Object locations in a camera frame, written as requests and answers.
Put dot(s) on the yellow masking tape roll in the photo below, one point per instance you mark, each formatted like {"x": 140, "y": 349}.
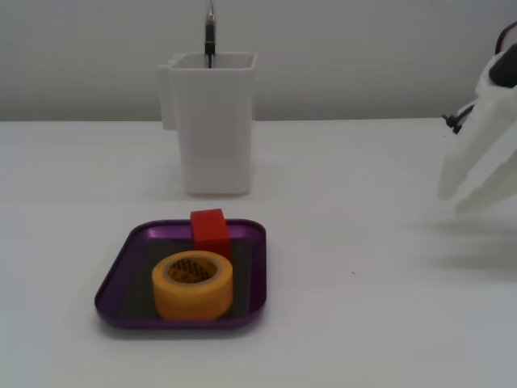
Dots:
{"x": 190, "y": 297}

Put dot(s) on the red cube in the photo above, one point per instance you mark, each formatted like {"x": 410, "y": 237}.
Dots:
{"x": 209, "y": 231}

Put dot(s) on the white plastic container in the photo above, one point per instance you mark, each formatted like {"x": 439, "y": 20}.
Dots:
{"x": 214, "y": 133}

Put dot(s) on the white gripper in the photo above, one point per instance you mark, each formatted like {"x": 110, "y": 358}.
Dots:
{"x": 490, "y": 133}

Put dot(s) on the black pen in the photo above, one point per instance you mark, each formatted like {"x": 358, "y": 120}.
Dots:
{"x": 209, "y": 36}

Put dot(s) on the purple metal tray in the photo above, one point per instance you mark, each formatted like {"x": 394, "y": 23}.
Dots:
{"x": 121, "y": 283}

